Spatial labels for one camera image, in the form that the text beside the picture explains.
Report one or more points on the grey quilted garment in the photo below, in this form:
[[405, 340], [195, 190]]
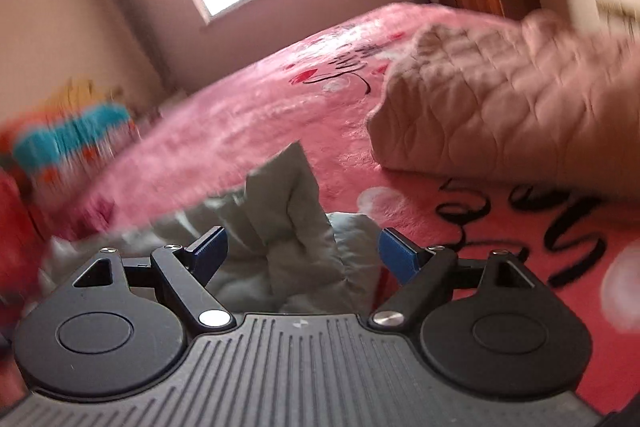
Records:
[[285, 207]]

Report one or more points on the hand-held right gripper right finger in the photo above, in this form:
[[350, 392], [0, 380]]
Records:
[[397, 254]]

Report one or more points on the pink quilted folded blanket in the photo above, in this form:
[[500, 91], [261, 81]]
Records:
[[500, 107]]

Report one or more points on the teal and orange pillow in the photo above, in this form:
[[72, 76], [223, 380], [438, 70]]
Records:
[[75, 137]]

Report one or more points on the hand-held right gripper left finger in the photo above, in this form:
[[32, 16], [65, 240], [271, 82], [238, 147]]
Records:
[[210, 252]]

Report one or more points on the pink printed bed blanket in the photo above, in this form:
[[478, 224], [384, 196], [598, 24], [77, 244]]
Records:
[[250, 122]]

